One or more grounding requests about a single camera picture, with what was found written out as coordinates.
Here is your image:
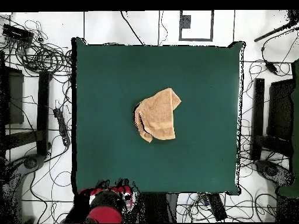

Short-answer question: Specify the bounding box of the dark flat panel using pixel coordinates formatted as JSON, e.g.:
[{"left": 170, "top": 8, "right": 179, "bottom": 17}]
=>
[
  {"left": 267, "top": 79, "right": 295, "bottom": 141},
  {"left": 0, "top": 66, "right": 25, "bottom": 125}
]

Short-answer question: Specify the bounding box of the black flat electronics box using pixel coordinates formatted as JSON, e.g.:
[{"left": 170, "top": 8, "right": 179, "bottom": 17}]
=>
[{"left": 2, "top": 23, "right": 35, "bottom": 44}]

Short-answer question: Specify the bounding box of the tan terry towel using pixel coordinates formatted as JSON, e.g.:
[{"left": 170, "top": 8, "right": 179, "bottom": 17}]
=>
[{"left": 133, "top": 87, "right": 182, "bottom": 144}]

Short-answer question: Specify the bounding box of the dark green table cloth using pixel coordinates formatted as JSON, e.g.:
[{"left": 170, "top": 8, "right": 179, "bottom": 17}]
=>
[{"left": 71, "top": 37, "right": 246, "bottom": 197}]

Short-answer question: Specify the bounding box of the black power strip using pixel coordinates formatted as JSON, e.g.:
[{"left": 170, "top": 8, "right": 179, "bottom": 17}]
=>
[
  {"left": 53, "top": 107, "right": 71, "bottom": 147},
  {"left": 206, "top": 192, "right": 228, "bottom": 222}
]

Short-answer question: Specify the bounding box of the small dark square plate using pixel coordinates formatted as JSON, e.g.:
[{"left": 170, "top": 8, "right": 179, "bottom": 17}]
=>
[{"left": 179, "top": 15, "right": 192, "bottom": 29}]

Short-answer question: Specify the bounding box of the black rounded floor base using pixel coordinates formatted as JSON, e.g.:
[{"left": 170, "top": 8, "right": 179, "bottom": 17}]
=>
[
  {"left": 255, "top": 159, "right": 295, "bottom": 187},
  {"left": 23, "top": 154, "right": 46, "bottom": 171}
]

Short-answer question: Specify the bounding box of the black power adapter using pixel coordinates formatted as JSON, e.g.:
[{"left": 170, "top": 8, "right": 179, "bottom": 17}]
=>
[{"left": 265, "top": 61, "right": 279, "bottom": 75}]

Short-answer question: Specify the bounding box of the black pole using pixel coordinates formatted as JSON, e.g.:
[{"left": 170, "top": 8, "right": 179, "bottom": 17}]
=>
[{"left": 253, "top": 19, "right": 299, "bottom": 43}]

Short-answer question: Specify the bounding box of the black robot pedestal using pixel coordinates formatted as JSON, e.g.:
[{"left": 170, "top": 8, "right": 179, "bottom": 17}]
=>
[{"left": 133, "top": 191, "right": 179, "bottom": 224}]

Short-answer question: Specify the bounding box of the grey square floor frame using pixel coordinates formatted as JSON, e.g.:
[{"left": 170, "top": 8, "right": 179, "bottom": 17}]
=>
[{"left": 179, "top": 10, "right": 214, "bottom": 42}]

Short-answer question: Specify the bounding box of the black cable tangle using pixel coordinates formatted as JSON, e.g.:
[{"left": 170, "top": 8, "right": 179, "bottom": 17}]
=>
[{"left": 13, "top": 19, "right": 73, "bottom": 75}]

